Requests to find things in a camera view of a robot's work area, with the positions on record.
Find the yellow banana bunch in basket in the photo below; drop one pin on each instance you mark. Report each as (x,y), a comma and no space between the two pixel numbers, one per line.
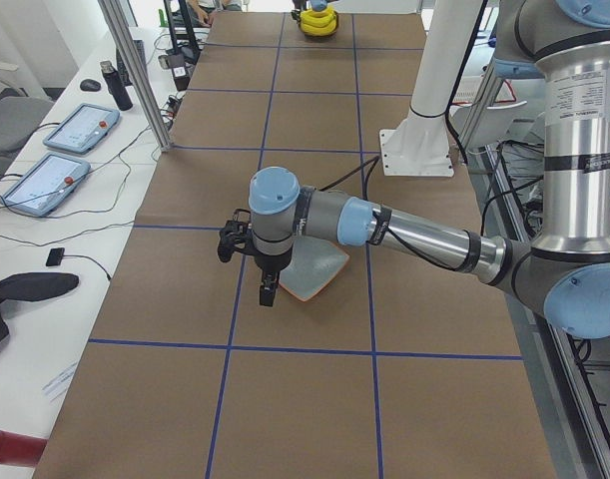
(318,22)

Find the black water bottle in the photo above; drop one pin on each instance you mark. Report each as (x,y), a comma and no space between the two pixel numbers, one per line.
(116,86)

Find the upper blue teach pendant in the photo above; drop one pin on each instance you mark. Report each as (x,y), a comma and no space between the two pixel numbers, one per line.
(83,129)

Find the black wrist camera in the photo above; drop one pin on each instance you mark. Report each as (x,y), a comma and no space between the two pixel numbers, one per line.
(235,236)

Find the black computer mouse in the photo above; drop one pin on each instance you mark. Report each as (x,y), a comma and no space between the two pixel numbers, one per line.
(90,85)

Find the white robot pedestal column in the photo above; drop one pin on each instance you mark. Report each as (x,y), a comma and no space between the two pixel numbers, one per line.
(419,145)

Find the blue teach pendant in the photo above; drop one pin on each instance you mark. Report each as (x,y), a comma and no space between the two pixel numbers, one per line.
(46,185)
(83,129)

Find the small black box device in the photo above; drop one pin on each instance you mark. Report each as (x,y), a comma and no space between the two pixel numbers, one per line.
(55,256)

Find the woven wicker basket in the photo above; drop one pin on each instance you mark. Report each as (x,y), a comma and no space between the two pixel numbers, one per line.
(322,31)

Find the black jacket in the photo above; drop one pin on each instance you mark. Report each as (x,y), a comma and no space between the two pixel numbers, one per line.
(34,287)

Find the grey office chair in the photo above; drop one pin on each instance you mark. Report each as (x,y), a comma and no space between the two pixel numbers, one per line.
(20,117)

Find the red cylinder object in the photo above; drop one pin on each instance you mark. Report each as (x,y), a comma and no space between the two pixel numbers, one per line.
(20,450)

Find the lower blue teach pendant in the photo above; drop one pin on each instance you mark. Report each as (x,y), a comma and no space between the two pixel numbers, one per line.
(46,185)

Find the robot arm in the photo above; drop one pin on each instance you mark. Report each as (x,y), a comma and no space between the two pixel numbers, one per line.
(564,273)

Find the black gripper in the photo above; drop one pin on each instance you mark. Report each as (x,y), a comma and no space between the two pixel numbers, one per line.
(273,261)

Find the grey square plate orange rim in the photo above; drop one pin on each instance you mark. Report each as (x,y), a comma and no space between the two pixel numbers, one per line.
(315,264)

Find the aluminium frame post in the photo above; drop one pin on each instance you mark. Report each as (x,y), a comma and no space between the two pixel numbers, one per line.
(120,31)

